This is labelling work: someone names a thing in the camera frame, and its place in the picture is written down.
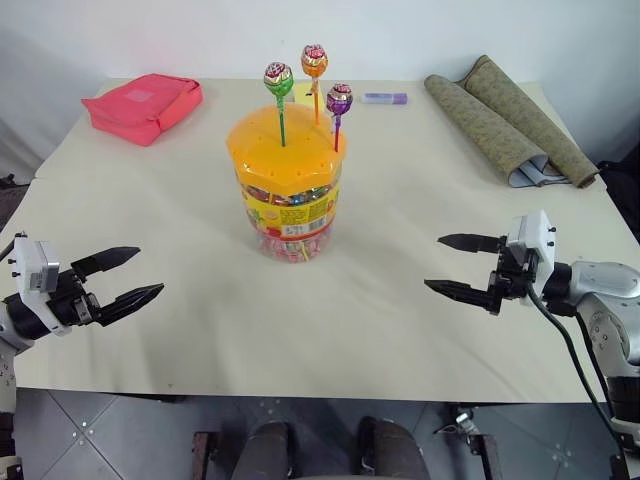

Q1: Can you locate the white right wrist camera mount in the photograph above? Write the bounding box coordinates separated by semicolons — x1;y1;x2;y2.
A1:
501;209;558;306

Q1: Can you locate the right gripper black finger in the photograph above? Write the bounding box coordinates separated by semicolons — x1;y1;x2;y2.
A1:
423;272;503;317
437;232;504;256

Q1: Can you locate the rolled olive patterned mat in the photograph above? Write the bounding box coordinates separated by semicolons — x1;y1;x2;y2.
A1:
423;73;554;190
453;54;601;190

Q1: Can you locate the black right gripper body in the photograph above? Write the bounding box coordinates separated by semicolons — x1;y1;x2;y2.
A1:
492;243;544;303

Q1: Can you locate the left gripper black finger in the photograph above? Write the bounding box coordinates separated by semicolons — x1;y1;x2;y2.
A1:
96;282;166;329
71;246;142;284

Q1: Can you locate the black bag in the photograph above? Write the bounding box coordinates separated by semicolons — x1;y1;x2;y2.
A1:
596;160;640;229

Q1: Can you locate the pink fabric pouch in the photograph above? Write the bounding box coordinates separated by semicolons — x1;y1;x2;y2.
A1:
80;72;204;148

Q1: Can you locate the purple and white glue stick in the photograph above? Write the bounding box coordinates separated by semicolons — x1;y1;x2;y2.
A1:
360;91;411;106

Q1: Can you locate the clear plastic lollipop jar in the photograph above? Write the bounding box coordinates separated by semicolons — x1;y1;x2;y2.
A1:
234;167;342;265

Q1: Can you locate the brown wooden frame piece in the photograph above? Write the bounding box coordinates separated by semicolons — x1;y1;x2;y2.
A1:
191;430;222;480
467;433;502;480

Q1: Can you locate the orange wrapped lollipop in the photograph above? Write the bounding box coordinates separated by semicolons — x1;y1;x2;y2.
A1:
299;43;330;127

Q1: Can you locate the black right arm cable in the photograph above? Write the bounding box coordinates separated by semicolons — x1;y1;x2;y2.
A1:
525;284;634;456

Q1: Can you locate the orange plastic lollipop jar lid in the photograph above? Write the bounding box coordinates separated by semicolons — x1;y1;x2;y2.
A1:
225;101;348;194

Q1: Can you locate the dark rounded shape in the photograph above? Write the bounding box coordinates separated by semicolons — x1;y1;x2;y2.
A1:
231;420;297;480
356;416;432;480

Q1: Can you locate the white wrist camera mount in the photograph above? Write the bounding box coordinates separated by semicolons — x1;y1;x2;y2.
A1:
9;233;70;337
501;209;558;306

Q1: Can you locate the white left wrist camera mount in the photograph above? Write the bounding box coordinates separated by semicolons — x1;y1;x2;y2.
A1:
9;233;70;337

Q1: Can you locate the small connector with wires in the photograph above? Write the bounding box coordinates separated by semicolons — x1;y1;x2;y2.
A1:
433;405;477;437

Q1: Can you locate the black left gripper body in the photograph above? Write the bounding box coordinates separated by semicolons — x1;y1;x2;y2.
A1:
47;268;101;330

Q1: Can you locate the green wrapped lollipop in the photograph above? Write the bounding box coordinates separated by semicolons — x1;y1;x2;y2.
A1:
262;60;294;149

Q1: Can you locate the purple wrapped lollipop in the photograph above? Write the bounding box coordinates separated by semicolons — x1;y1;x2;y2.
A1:
325;82;355;153

